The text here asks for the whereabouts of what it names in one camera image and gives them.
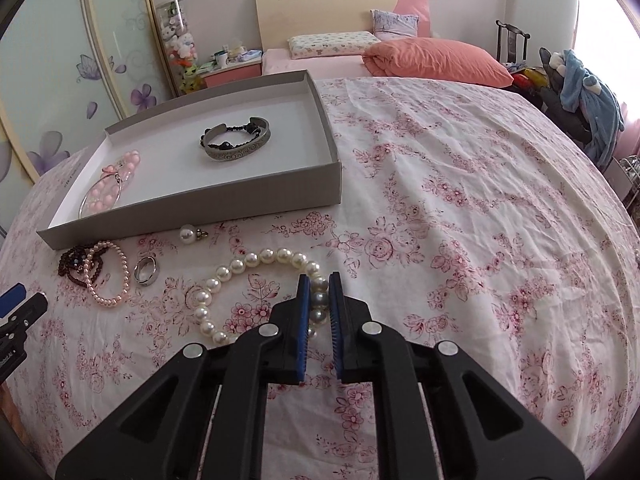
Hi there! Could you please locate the pink bead necklace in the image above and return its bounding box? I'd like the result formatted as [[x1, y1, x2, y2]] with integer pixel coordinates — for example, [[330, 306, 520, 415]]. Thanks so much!
[[86, 148, 142, 214]]

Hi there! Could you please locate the thin silver bangle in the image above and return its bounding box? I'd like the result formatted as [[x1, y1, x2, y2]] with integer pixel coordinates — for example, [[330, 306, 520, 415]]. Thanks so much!
[[78, 172, 124, 219]]

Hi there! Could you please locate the white pearl bracelet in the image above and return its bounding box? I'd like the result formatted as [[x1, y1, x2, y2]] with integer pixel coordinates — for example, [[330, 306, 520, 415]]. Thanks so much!
[[192, 247, 331, 347]]

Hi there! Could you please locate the pearl earring with gold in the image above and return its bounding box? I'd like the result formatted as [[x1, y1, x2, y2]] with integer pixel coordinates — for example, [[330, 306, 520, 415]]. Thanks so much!
[[179, 224, 208, 245]]

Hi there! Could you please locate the grey metal cuff bangle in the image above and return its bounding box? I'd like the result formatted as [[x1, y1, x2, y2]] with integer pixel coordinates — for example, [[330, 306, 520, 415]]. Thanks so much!
[[200, 117, 271, 162]]

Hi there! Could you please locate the pink floral tablecloth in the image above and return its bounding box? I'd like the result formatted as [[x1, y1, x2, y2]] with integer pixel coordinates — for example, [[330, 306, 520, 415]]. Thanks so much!
[[1, 78, 639, 472]]

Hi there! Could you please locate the floral sliding wardrobe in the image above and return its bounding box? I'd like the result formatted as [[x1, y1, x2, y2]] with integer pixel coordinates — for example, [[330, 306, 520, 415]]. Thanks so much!
[[1, 0, 172, 232]]

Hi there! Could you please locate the grey cardboard tray box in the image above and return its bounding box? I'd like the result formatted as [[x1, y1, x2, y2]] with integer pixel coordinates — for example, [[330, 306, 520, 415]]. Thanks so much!
[[37, 72, 342, 249]]

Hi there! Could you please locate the pink bedside table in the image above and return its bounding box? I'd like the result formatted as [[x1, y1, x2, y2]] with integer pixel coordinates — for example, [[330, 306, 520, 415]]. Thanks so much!
[[200, 58, 262, 88]]

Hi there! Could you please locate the white mug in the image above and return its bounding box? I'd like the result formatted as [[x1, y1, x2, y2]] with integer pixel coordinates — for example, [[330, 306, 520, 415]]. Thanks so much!
[[214, 51, 228, 70]]

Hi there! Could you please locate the plush toy display tube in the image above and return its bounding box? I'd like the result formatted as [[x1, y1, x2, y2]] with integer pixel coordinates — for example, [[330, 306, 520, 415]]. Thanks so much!
[[156, 0, 200, 94]]

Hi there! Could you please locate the blue plush clothing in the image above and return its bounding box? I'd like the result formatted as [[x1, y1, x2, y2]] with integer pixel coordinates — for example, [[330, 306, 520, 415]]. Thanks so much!
[[560, 50, 625, 171]]

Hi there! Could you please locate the orange folded quilt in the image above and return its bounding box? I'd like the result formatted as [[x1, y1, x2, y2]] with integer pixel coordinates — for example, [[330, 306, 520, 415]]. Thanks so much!
[[362, 37, 513, 89]]

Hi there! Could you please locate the black wooden chair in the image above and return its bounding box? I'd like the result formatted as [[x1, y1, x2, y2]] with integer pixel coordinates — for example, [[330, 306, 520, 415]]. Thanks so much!
[[496, 20, 530, 64]]

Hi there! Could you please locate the floral white pillow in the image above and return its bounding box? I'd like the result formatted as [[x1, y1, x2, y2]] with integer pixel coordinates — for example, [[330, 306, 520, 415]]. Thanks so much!
[[288, 32, 378, 58]]

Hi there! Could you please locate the lilac patterned pillow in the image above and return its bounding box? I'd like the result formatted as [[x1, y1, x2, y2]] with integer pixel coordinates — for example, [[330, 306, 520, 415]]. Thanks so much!
[[371, 9, 420, 41]]

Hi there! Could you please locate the bed with cream headboard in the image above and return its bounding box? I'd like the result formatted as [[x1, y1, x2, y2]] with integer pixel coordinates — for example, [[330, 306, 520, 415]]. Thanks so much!
[[255, 0, 433, 77]]

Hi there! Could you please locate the dark red bead necklace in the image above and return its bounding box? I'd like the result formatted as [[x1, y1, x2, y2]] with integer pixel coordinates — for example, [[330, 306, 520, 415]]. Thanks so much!
[[57, 242, 109, 282]]

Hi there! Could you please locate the pink pearl bracelet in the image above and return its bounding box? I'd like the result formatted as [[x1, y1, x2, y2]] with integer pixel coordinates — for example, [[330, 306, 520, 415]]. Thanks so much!
[[82, 239, 132, 309]]

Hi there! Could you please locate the silver ring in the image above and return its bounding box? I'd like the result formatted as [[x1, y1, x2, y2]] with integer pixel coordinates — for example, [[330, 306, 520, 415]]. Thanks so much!
[[133, 254, 161, 288]]

